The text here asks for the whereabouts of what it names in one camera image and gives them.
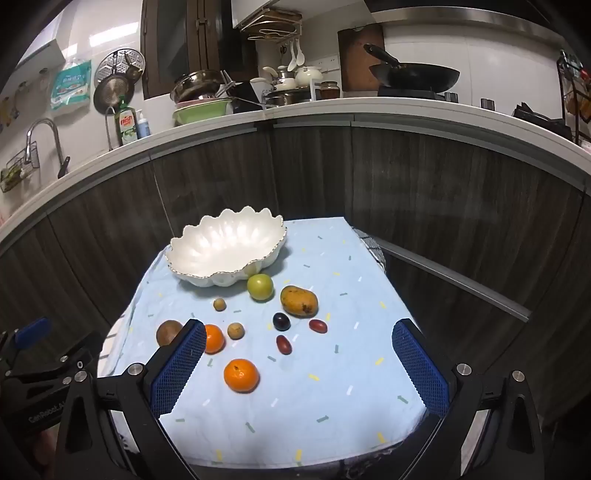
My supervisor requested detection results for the white shell-shaped bowl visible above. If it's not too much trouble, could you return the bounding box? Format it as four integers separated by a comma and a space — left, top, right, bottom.
166, 206, 287, 288

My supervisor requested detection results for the green apple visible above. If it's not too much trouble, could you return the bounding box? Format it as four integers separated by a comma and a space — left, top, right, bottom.
247, 274, 274, 302

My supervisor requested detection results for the white hanging ladle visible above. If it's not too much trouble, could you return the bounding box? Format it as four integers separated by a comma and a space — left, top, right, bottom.
288, 39, 306, 73

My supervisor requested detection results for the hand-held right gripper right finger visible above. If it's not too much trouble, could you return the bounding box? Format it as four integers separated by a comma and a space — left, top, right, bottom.
392, 318, 546, 480

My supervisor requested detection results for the chrome kitchen faucet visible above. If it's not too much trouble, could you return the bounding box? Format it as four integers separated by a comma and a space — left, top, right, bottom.
25, 119, 71, 179

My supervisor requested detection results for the wooden cutting board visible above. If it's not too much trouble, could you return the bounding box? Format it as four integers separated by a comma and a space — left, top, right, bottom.
337, 25, 386, 92

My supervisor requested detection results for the white kitchen countertop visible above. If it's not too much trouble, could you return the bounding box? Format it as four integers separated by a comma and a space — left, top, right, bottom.
0, 97, 591, 252

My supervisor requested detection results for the hanging frying pan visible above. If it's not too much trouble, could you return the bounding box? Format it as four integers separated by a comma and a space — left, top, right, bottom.
93, 74, 134, 115

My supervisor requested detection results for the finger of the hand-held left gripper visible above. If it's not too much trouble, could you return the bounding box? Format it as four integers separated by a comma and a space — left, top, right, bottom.
11, 332, 102, 384
0, 318, 51, 370

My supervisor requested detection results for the green dish soap bottle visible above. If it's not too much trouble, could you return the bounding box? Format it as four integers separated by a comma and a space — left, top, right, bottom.
117, 95, 138, 146

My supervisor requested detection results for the brown kiwi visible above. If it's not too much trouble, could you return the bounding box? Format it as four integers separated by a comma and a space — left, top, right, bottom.
156, 319, 184, 348

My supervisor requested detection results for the green plastic basin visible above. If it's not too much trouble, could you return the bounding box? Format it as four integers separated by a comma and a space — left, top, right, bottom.
173, 98, 234, 128

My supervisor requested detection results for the white kettle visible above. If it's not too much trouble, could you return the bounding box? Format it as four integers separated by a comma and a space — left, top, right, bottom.
295, 66, 324, 87

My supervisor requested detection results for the dark window frame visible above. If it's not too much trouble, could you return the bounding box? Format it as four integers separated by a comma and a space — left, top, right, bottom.
141, 0, 241, 100

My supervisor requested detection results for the yellow mango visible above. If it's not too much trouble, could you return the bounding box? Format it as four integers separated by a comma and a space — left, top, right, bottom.
280, 285, 319, 319

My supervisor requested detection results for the wire sink basket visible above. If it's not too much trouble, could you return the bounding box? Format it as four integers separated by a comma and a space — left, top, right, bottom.
0, 150, 38, 193

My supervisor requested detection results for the dark wood kitchen cabinet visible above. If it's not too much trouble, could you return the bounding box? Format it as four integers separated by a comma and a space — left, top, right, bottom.
0, 113, 591, 425

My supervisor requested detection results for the orange tangerine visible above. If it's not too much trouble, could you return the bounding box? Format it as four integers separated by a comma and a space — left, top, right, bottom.
224, 359, 260, 394
202, 324, 226, 355

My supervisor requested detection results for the black white checked cloth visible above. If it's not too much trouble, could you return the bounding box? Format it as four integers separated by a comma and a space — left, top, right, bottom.
353, 227, 386, 273

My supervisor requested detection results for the grey metal rail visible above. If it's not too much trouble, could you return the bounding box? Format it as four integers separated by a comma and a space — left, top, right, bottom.
378, 241, 532, 322

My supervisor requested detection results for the black wire rack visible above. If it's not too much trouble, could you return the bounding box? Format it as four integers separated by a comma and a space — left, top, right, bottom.
557, 50, 591, 145

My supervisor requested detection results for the black wok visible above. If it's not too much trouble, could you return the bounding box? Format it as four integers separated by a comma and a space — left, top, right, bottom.
364, 44, 461, 92

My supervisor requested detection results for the stainless steel pot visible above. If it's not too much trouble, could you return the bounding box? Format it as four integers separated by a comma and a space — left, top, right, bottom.
265, 88, 319, 106

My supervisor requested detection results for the wall rack with wooden boards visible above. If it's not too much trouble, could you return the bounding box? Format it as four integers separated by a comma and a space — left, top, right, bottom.
240, 9, 303, 43

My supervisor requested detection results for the black gas stove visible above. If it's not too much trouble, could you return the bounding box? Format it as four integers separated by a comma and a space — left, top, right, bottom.
378, 85, 459, 103

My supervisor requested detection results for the round metal steamer rack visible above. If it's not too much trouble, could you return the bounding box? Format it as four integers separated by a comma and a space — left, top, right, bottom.
95, 47, 146, 88

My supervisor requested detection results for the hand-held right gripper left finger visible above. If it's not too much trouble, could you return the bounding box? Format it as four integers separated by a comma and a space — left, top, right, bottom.
54, 318, 208, 480

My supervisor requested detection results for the hanging plastic package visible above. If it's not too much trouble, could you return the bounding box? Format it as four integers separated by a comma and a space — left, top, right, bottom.
50, 60, 92, 112

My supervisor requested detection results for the light blue patterned tablecloth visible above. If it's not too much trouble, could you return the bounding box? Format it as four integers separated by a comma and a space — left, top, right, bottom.
97, 217, 428, 469

